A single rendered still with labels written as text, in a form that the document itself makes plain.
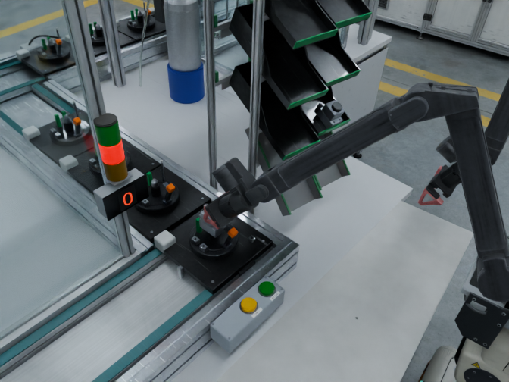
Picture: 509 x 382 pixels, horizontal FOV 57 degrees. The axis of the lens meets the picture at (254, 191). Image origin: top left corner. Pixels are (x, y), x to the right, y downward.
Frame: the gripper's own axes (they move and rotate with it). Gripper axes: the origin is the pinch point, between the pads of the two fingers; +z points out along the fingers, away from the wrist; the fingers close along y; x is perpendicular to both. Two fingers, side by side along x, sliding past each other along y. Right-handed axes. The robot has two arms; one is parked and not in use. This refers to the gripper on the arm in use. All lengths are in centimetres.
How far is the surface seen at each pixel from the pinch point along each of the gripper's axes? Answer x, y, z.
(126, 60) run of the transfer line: -77, -57, 88
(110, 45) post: -80, -44, 71
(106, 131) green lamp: -28.6, 20.7, -17.5
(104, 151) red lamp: -25.8, 21.4, -12.8
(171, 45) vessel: -63, -55, 48
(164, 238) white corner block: -1.2, 9.6, 12.8
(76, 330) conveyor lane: 5.5, 40.8, 17.5
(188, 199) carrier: -6.4, -7.2, 19.7
